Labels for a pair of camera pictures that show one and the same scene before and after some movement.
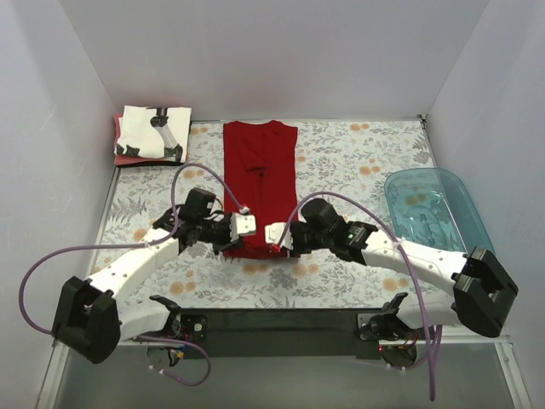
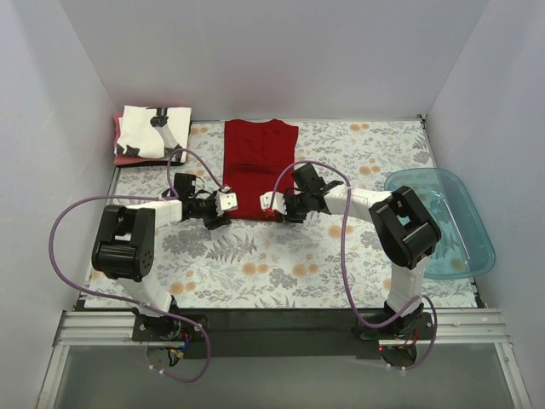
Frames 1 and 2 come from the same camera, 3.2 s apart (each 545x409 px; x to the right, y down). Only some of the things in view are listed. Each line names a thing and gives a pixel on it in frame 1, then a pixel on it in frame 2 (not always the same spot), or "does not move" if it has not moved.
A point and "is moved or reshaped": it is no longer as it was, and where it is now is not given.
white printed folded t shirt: (154, 132) does not move
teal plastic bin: (431, 206) does not move
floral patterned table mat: (345, 162) does not move
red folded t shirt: (121, 159) does not move
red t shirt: (260, 169) is moved or reshaped
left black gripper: (226, 238) to (211, 209)
